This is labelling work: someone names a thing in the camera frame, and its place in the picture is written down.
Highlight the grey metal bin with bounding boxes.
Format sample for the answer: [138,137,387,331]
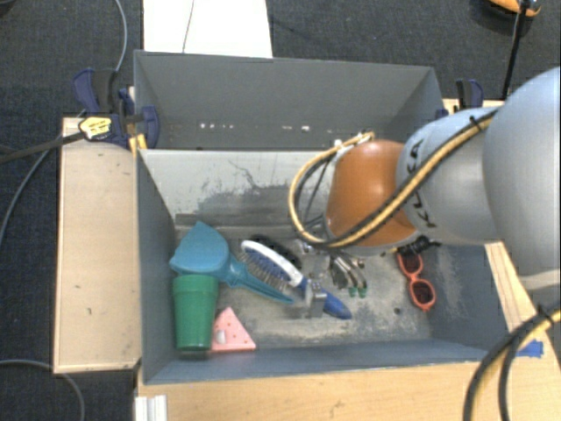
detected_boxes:
[132,49,514,386]

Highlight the blue and white brush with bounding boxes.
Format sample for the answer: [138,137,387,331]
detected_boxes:
[238,239,354,321]

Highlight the pink triangular wedge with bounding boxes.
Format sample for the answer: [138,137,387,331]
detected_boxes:
[210,306,258,353]

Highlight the teal plastic dustpan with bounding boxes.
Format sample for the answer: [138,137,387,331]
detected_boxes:
[168,220,295,305]

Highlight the black cylinder on white bracket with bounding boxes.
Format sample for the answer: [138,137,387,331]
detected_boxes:
[396,235,442,257]

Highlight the green plastic cup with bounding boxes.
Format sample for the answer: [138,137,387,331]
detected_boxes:
[171,274,220,353]

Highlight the orange sunglasses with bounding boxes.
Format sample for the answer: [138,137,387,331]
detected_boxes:
[395,251,437,312]

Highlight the pale wood flat board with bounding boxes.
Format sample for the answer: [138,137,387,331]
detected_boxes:
[53,116,144,375]

